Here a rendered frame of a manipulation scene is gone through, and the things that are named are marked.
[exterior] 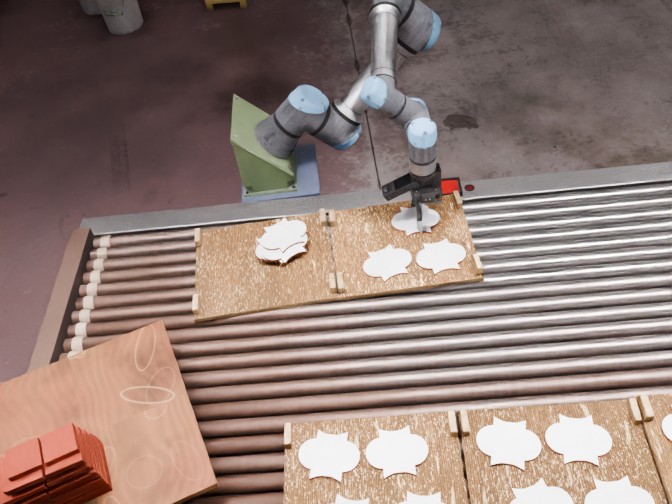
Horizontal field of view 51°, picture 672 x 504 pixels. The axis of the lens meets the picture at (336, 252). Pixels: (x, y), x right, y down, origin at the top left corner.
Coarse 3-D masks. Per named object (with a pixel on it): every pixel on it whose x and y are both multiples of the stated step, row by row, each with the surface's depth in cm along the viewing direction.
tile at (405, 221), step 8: (400, 208) 217; (408, 208) 216; (400, 216) 214; (408, 216) 214; (392, 224) 212; (400, 224) 212; (408, 224) 212; (432, 224) 211; (408, 232) 209; (416, 232) 210; (424, 232) 210
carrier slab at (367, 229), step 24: (336, 216) 218; (360, 216) 217; (384, 216) 216; (456, 216) 213; (336, 240) 212; (360, 240) 210; (384, 240) 209; (408, 240) 208; (432, 240) 207; (456, 240) 206; (336, 264) 205; (360, 264) 204; (360, 288) 198; (384, 288) 197; (408, 288) 196
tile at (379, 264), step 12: (372, 252) 206; (384, 252) 205; (396, 252) 204; (408, 252) 204; (372, 264) 202; (384, 264) 202; (396, 264) 201; (408, 264) 201; (372, 276) 200; (384, 276) 199
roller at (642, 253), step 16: (544, 256) 201; (560, 256) 200; (576, 256) 199; (592, 256) 199; (608, 256) 199; (624, 256) 198; (640, 256) 198; (656, 256) 198; (496, 272) 201; (192, 288) 207; (80, 304) 208; (96, 304) 208; (112, 304) 207; (128, 304) 207; (144, 304) 207
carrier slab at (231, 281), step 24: (312, 216) 220; (216, 240) 217; (240, 240) 216; (312, 240) 213; (216, 264) 210; (240, 264) 209; (264, 264) 208; (288, 264) 207; (312, 264) 206; (216, 288) 204; (240, 288) 203; (264, 288) 202; (288, 288) 201; (312, 288) 200; (216, 312) 198; (240, 312) 197
